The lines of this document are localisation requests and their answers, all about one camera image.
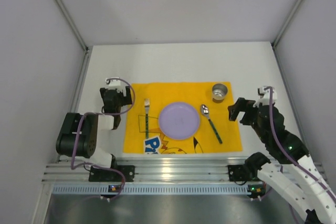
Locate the aluminium front rail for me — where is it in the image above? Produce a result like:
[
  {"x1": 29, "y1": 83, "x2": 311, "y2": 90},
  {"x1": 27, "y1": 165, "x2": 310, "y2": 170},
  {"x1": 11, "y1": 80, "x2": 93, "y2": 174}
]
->
[{"x1": 42, "y1": 155, "x2": 245, "y2": 184}]

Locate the left aluminium frame post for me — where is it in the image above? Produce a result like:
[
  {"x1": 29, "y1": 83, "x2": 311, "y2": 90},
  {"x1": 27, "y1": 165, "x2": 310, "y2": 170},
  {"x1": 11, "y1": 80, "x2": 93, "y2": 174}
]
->
[{"x1": 39, "y1": 0, "x2": 90, "y2": 51}]

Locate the right aluminium frame post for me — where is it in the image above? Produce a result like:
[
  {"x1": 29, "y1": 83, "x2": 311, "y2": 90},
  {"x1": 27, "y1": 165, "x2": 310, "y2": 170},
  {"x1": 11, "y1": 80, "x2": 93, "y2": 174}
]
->
[{"x1": 271, "y1": 0, "x2": 322, "y2": 49}]

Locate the yellow Pikachu cloth placemat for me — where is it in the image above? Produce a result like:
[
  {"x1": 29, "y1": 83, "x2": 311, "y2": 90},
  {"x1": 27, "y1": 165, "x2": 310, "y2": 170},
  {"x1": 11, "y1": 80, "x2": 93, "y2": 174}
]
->
[{"x1": 123, "y1": 82, "x2": 243, "y2": 154}]

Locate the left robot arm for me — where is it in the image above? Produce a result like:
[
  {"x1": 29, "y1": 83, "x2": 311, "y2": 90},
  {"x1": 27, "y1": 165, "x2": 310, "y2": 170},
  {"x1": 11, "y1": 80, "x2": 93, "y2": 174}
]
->
[{"x1": 56, "y1": 86, "x2": 134, "y2": 159}]

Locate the spoon with green handle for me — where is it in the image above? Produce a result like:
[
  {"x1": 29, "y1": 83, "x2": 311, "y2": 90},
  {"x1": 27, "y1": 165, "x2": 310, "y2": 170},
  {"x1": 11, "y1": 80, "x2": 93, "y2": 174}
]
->
[{"x1": 200, "y1": 104, "x2": 223, "y2": 144}]

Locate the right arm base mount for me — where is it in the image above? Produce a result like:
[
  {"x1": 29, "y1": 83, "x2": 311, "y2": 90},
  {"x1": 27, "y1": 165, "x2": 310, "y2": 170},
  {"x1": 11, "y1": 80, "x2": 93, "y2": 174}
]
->
[{"x1": 227, "y1": 164, "x2": 265, "y2": 185}]

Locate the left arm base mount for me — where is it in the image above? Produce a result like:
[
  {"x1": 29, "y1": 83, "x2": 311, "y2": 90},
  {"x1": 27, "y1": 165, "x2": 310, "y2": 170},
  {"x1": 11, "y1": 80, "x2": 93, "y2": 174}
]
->
[{"x1": 88, "y1": 165, "x2": 135, "y2": 182}]

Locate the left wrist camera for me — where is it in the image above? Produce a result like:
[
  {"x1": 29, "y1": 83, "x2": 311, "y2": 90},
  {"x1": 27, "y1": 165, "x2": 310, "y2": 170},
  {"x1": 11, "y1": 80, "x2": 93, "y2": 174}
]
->
[{"x1": 105, "y1": 77, "x2": 125, "y2": 93}]

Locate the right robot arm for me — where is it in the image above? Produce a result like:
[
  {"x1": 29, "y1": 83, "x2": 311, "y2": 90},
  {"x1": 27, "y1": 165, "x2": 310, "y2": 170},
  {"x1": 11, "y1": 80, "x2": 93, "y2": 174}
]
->
[{"x1": 228, "y1": 98, "x2": 335, "y2": 223}]

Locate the small metal cup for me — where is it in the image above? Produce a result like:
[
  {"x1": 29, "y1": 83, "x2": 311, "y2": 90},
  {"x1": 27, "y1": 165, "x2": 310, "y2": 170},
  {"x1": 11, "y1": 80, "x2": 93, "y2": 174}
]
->
[{"x1": 212, "y1": 83, "x2": 228, "y2": 102}]

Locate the grey slotted cable duct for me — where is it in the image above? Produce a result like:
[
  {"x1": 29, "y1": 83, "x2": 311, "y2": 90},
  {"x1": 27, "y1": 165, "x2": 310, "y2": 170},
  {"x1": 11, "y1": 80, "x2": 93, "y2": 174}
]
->
[{"x1": 52, "y1": 184, "x2": 266, "y2": 195}]

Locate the fork with green handle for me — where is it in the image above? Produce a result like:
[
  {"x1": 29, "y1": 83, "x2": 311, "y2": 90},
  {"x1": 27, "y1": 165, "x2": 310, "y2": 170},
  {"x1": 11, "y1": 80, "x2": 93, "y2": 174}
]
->
[{"x1": 144, "y1": 99, "x2": 150, "y2": 139}]

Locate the purple plastic plate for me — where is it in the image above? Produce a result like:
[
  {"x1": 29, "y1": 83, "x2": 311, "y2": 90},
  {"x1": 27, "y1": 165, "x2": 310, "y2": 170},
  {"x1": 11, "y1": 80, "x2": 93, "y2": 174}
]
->
[{"x1": 158, "y1": 102, "x2": 200, "y2": 141}]

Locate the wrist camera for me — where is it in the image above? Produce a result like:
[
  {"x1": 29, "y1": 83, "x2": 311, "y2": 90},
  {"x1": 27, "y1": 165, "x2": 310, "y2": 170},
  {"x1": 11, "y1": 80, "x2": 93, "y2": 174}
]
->
[
  {"x1": 105, "y1": 77, "x2": 125, "y2": 93},
  {"x1": 253, "y1": 86, "x2": 278, "y2": 108}
]

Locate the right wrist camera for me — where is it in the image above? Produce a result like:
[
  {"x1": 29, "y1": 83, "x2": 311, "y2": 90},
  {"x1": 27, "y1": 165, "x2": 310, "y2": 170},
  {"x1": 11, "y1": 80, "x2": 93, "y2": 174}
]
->
[{"x1": 253, "y1": 86, "x2": 278, "y2": 108}]

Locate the aluminium frame post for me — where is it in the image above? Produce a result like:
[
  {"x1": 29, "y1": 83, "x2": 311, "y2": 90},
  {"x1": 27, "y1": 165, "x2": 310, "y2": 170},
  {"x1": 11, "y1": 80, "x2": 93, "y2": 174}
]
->
[
  {"x1": 271, "y1": 0, "x2": 322, "y2": 49},
  {"x1": 39, "y1": 0, "x2": 90, "y2": 51}
]

